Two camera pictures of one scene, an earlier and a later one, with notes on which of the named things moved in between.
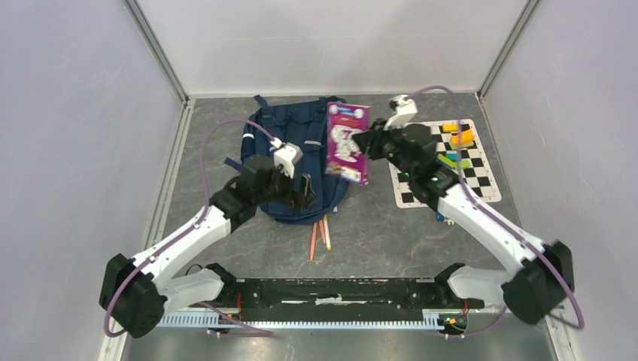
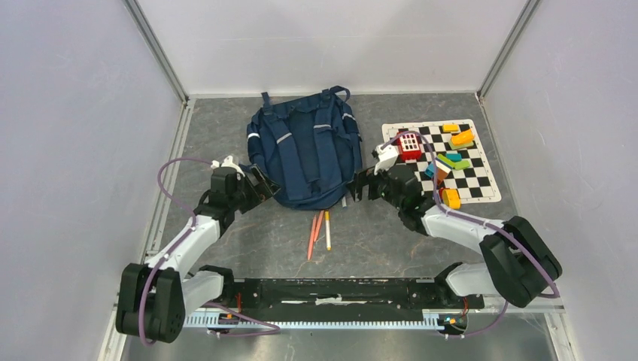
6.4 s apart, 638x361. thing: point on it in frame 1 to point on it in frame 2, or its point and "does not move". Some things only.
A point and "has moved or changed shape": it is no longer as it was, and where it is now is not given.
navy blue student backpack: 306,125 has moved or changed shape
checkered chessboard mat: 457,151 does not move
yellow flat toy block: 450,127 does not move
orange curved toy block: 466,137 does not move
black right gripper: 365,140 to 361,179
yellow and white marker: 327,234 does not move
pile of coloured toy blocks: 451,159 does not move
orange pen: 322,230 has moved or changed shape
